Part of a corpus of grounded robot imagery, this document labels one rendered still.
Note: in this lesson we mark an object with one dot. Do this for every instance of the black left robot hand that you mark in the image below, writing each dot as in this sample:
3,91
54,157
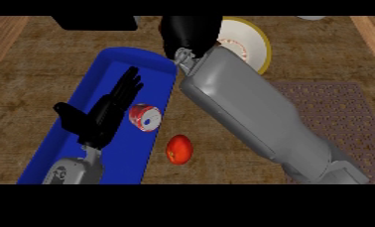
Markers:
105,113

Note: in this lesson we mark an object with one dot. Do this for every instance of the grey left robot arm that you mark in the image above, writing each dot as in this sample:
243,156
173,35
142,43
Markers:
74,168

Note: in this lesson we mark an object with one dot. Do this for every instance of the red tomato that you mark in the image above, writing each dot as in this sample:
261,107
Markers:
179,149

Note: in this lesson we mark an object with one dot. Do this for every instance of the white bowl with yellow rim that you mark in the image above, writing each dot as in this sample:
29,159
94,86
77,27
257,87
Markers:
246,44

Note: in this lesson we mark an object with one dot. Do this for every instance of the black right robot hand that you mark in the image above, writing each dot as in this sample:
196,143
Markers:
187,36

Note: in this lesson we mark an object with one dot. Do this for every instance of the blue rectangular tray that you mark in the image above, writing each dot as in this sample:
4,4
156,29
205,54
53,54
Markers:
124,105

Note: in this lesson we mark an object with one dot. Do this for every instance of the pale round object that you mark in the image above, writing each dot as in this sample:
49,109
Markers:
310,17

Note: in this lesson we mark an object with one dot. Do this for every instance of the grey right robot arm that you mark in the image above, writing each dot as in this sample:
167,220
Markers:
263,118

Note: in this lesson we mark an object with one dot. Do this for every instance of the brown patterned placemat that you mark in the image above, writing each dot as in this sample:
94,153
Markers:
336,118

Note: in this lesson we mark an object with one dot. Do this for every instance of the red and white can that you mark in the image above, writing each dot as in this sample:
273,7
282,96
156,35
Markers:
145,117

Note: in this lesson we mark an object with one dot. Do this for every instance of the black appliance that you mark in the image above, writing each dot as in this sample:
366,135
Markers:
94,22

